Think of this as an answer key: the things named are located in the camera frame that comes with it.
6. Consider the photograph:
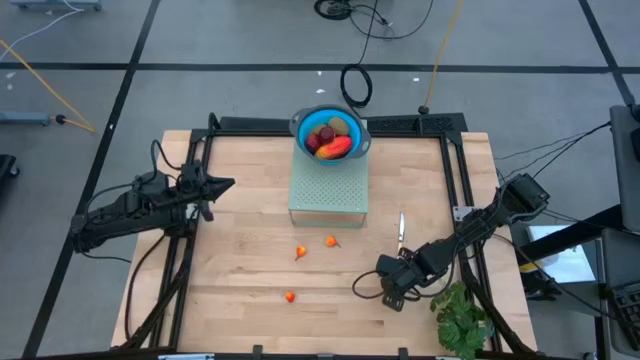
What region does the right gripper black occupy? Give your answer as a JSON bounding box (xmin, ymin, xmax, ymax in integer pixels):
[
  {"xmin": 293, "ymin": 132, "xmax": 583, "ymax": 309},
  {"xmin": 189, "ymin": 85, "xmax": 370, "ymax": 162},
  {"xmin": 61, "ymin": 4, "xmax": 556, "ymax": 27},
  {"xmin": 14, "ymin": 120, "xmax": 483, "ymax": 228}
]
[{"xmin": 374, "ymin": 242, "xmax": 441, "ymax": 313}]

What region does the white floor cable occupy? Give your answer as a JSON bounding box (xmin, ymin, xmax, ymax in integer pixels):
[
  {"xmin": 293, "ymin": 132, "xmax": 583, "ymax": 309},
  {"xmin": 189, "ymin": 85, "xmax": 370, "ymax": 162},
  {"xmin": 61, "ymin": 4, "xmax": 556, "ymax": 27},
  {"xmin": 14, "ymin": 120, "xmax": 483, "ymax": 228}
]
[{"xmin": 0, "ymin": 0, "xmax": 84, "ymax": 49}]

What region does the glossy white panel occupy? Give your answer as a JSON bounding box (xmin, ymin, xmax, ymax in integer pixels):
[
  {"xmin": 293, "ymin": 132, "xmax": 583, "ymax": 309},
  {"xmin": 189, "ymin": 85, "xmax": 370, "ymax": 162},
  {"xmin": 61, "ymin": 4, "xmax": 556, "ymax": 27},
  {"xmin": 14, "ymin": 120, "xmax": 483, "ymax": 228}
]
[{"xmin": 524, "ymin": 224, "xmax": 599, "ymax": 285}]

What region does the grey cart base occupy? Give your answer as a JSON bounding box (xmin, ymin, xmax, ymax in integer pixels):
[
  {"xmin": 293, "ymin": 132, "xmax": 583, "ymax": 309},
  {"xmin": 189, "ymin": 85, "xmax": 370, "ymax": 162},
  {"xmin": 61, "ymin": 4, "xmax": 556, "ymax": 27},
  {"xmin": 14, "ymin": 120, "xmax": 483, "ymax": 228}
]
[{"xmin": 10, "ymin": 0, "xmax": 104, "ymax": 12}]

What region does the grey floor bar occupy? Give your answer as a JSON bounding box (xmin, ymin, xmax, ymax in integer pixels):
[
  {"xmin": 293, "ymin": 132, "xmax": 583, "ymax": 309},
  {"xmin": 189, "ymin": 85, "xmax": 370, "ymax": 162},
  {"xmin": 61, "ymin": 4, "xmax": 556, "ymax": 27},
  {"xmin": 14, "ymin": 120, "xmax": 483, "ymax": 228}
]
[{"xmin": 0, "ymin": 110, "xmax": 54, "ymax": 126}]

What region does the black coiled floor cable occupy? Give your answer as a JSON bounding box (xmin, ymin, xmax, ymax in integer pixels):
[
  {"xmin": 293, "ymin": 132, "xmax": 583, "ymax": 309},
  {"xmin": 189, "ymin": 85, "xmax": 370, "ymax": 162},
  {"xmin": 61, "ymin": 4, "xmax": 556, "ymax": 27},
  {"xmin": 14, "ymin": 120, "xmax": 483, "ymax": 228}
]
[{"xmin": 339, "ymin": 0, "xmax": 382, "ymax": 110}]

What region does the yellow floor cable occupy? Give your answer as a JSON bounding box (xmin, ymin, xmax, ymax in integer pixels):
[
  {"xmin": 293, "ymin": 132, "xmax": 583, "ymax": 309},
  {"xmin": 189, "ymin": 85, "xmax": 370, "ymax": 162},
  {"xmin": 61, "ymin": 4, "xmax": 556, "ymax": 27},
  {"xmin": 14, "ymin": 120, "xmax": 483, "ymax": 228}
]
[{"xmin": 0, "ymin": 38, "xmax": 97, "ymax": 134}]

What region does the green artificial plant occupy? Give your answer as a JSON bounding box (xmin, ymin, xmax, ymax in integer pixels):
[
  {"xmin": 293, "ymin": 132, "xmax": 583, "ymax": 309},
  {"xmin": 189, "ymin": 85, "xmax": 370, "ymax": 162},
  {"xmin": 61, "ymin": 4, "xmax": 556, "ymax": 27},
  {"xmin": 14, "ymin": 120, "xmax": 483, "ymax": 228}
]
[{"xmin": 429, "ymin": 279, "xmax": 496, "ymax": 360}]

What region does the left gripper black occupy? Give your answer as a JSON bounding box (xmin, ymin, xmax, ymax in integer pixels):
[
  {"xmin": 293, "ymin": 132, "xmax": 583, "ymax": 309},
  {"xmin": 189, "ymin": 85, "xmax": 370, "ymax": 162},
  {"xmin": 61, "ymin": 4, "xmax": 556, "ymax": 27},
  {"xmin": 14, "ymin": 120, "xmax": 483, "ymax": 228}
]
[{"xmin": 175, "ymin": 158, "xmax": 236, "ymax": 224}]

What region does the black floor object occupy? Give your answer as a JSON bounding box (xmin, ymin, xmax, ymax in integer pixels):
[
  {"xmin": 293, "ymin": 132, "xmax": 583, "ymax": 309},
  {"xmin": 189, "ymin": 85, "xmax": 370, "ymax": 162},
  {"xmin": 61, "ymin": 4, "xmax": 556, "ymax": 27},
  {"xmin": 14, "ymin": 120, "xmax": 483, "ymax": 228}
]
[{"xmin": 0, "ymin": 153, "xmax": 21, "ymax": 180}]

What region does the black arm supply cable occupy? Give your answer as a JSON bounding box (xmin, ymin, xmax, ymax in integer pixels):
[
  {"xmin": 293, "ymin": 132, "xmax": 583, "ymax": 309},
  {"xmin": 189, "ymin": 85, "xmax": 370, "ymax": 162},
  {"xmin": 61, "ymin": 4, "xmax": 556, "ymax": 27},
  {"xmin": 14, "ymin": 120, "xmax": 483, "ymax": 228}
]
[{"xmin": 123, "ymin": 232, "xmax": 170, "ymax": 346}]

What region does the red yellow mango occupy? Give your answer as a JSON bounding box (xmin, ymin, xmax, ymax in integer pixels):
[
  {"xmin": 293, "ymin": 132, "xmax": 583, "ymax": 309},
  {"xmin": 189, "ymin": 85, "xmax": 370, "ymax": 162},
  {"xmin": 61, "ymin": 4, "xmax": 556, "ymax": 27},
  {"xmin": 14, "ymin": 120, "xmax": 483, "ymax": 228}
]
[{"xmin": 314, "ymin": 135, "xmax": 354, "ymax": 161}]

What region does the yellow hanging cable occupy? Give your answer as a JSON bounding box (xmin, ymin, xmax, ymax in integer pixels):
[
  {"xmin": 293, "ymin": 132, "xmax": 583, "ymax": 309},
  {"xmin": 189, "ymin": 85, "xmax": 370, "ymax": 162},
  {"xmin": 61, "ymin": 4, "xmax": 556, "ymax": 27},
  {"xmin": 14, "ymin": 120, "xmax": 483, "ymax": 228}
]
[{"xmin": 422, "ymin": 0, "xmax": 464, "ymax": 115}]

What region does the black cable bundle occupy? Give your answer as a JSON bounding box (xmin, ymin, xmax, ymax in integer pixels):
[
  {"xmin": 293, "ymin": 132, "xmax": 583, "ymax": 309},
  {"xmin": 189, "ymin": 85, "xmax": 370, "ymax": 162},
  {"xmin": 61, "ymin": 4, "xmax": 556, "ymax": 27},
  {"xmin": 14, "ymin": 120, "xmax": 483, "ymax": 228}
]
[{"xmin": 313, "ymin": 0, "xmax": 435, "ymax": 41}]

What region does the black keyboard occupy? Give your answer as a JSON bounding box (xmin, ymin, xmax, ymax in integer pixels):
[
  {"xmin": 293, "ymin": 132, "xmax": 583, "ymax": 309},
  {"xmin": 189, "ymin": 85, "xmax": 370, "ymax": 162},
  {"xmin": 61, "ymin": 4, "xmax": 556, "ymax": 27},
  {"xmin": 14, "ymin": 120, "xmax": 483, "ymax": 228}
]
[{"xmin": 610, "ymin": 282, "xmax": 640, "ymax": 341}]

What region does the blue collapsible colander bowl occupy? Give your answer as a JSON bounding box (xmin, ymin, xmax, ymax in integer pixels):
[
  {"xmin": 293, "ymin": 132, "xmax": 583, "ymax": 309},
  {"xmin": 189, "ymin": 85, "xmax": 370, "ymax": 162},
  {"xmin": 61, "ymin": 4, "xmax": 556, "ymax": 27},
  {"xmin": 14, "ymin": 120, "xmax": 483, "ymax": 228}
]
[{"xmin": 288, "ymin": 103, "xmax": 373, "ymax": 167}]

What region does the black aluminium frame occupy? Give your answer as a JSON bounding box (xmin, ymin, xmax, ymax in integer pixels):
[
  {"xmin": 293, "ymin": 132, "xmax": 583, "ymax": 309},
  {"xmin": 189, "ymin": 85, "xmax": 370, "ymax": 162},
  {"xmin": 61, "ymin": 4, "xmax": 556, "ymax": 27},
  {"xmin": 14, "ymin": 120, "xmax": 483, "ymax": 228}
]
[{"xmin": 112, "ymin": 112, "xmax": 539, "ymax": 360}]

